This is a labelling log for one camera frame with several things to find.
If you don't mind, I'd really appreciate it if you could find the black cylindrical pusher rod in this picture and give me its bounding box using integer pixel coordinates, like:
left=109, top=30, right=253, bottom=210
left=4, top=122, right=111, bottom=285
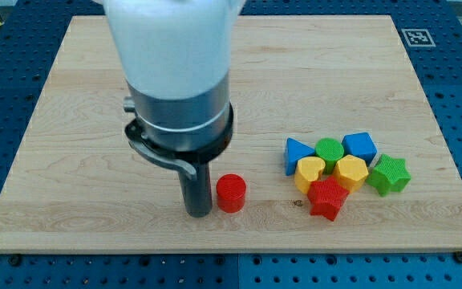
left=178, top=162, right=213, bottom=218

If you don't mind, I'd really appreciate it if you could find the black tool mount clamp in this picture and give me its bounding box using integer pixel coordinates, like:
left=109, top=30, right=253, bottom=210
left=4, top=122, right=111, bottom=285
left=124, top=104, right=234, bottom=181

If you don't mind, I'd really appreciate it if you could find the red cylinder block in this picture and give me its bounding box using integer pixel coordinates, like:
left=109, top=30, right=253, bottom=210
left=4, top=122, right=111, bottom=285
left=216, top=174, right=247, bottom=213

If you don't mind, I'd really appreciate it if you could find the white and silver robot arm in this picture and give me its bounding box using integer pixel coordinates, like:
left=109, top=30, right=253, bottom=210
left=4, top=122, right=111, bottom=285
left=101, top=0, right=245, bottom=218

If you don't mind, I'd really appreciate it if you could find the blue triangle block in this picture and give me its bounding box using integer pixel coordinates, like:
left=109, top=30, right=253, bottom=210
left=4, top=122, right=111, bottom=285
left=284, top=137, right=315, bottom=176

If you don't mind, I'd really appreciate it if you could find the wooden board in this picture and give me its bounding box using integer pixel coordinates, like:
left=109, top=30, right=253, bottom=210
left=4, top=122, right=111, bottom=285
left=0, top=16, right=462, bottom=254

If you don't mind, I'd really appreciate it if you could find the yellow heart block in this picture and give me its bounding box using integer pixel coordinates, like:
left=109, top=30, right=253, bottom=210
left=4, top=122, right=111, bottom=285
left=294, top=157, right=326, bottom=194

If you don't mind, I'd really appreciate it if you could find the red star block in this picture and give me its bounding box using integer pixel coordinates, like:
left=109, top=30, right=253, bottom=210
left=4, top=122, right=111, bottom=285
left=307, top=176, right=349, bottom=222

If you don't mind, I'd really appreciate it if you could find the green cylinder block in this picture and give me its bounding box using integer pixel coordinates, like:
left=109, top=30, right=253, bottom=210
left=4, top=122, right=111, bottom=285
left=315, top=138, right=345, bottom=174

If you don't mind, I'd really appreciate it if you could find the yellow hexagon block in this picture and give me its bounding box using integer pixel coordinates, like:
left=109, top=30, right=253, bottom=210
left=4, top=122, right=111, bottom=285
left=332, top=155, right=369, bottom=193

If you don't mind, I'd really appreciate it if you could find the blue cube block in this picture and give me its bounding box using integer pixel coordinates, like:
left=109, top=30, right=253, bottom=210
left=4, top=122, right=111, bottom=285
left=342, top=132, right=378, bottom=166

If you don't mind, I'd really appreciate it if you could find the green star block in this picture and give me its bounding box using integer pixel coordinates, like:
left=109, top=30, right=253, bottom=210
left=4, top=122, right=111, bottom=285
left=366, top=154, right=411, bottom=197

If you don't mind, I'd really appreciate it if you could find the white fiducial marker tag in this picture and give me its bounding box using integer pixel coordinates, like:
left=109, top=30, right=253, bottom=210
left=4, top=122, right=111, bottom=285
left=402, top=28, right=436, bottom=47

